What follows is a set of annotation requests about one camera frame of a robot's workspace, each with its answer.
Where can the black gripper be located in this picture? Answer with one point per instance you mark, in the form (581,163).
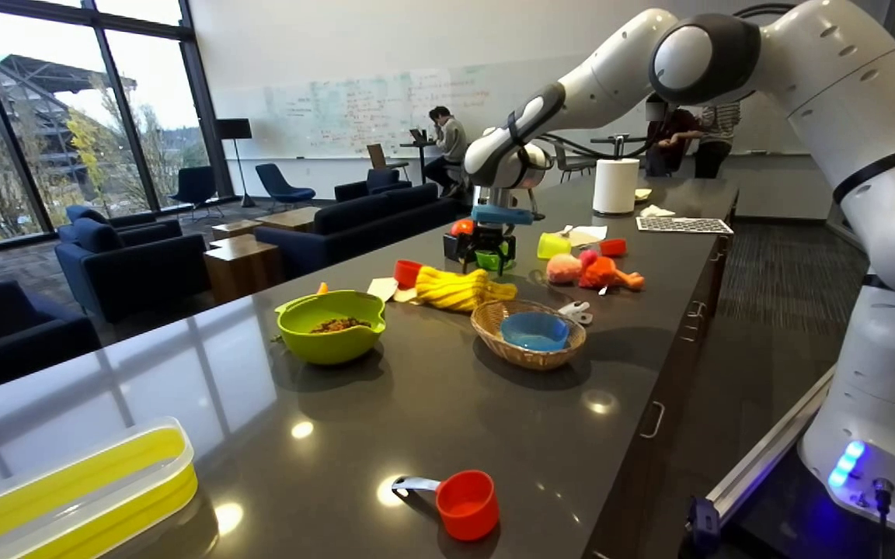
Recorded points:
(502,197)

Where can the yellow knitted towel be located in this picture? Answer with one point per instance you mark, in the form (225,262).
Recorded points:
(452,291)

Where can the woven wicker basket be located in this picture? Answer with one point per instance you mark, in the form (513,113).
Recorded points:
(490,342)

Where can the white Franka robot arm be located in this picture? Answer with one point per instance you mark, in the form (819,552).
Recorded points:
(861,205)

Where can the white paper towel roll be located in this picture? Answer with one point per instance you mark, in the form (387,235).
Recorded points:
(617,188)

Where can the small green bowl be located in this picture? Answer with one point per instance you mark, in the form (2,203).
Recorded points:
(490,266)

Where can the orange toy tomato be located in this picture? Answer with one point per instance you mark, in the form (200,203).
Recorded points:
(462,228)

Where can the yellow-green plastic cup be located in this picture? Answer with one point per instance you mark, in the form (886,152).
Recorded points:
(555,246)

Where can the pink peach plush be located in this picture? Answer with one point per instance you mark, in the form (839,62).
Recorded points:
(562,267)

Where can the blue bowl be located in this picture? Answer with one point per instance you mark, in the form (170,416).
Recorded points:
(534,332)

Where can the small red cup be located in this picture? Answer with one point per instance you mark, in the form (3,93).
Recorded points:
(407,273)

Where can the small white clip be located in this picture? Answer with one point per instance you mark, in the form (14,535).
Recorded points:
(577,311)

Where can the pale toy food piece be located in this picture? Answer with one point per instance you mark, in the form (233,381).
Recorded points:
(404,297)

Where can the orange plush toy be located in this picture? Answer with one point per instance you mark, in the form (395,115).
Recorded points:
(602,271)

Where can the white toy food slice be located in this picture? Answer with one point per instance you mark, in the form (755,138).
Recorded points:
(382,286)

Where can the person in grey shirt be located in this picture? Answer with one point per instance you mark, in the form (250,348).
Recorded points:
(452,144)

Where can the small red bowl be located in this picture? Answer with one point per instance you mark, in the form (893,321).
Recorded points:
(612,246)

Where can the small dark desk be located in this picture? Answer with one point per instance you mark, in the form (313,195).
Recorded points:
(417,141)

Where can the long dark blue sofa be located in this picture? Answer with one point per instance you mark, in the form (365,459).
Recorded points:
(358,222)

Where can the small dark blue armchair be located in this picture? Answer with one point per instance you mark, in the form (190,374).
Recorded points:
(371,183)

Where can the small pale yellow object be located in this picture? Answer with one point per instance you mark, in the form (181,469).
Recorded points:
(643,195)

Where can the white crumpled tissue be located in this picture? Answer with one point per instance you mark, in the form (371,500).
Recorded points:
(657,211)

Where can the brown food pieces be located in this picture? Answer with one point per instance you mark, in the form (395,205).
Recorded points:
(335,321)

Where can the large green bowl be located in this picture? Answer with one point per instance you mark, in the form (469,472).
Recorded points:
(326,342)

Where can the printed paper sheet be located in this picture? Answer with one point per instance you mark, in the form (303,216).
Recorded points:
(686,224)

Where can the low coffee table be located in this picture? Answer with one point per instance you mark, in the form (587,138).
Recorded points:
(289,216)

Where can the blue lounge chair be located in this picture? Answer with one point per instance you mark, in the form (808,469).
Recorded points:
(280,183)

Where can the red measuring cup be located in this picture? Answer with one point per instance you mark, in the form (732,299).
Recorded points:
(468,503)

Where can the wooden side table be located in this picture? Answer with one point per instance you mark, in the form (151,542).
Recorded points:
(242,267)

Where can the person in white top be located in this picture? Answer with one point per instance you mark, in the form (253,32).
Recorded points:
(715,129)

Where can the brown wooden counter cabinet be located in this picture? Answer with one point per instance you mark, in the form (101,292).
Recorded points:
(635,487)

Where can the dark lounge chair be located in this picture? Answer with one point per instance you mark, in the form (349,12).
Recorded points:
(192,183)

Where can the yellow lidded plastic container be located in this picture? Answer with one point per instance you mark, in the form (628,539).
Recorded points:
(83,487)

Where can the wall whiteboard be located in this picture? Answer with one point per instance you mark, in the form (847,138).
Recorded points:
(365,110)

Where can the aluminium frame rail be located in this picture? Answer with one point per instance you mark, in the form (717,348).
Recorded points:
(767,454)

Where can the black window frame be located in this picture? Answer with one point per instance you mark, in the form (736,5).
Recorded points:
(197,82)

